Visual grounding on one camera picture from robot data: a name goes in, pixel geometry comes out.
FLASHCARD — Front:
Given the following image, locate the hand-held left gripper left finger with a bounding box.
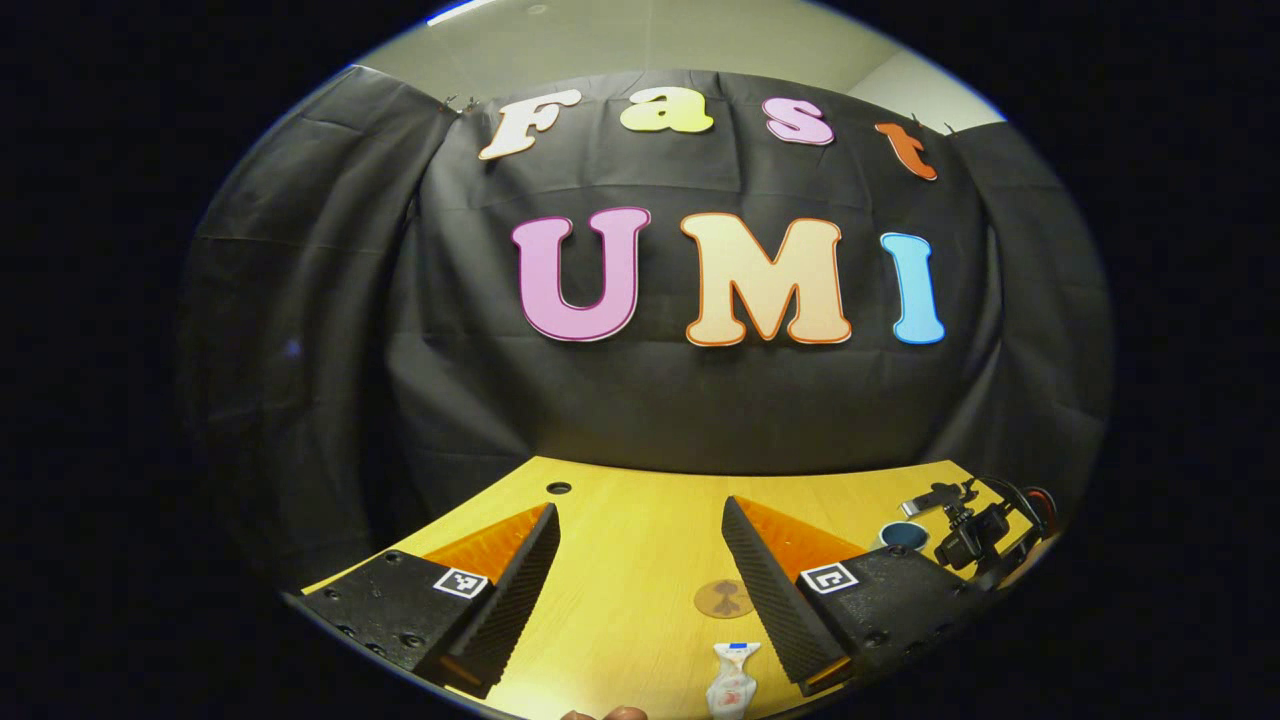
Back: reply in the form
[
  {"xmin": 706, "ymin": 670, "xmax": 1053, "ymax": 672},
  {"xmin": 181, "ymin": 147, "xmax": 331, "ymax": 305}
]
[{"xmin": 293, "ymin": 502, "xmax": 562, "ymax": 701}]

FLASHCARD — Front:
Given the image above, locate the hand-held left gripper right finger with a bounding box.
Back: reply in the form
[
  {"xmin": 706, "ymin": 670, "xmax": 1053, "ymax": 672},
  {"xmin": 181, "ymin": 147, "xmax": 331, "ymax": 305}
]
[{"xmin": 721, "ymin": 495, "xmax": 986, "ymax": 698}]

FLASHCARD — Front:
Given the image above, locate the round brown coaster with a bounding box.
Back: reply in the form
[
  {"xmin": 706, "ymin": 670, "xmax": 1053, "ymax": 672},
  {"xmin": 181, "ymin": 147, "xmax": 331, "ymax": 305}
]
[{"xmin": 693, "ymin": 578, "xmax": 756, "ymax": 620}]

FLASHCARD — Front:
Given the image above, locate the white toothpaste tube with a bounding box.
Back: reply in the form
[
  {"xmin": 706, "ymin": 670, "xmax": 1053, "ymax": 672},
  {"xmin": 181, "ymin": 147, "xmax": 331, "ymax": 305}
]
[{"xmin": 705, "ymin": 641, "xmax": 762, "ymax": 720}]

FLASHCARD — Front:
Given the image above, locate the wooden desktop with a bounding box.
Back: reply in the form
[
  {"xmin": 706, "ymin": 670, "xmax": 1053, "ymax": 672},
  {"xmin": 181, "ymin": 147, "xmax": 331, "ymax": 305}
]
[{"xmin": 300, "ymin": 455, "xmax": 1061, "ymax": 720}]

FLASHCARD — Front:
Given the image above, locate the black backdrop cloth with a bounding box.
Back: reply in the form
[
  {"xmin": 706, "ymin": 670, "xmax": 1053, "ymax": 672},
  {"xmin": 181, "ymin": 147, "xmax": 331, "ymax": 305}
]
[{"xmin": 175, "ymin": 65, "xmax": 1116, "ymax": 591}]

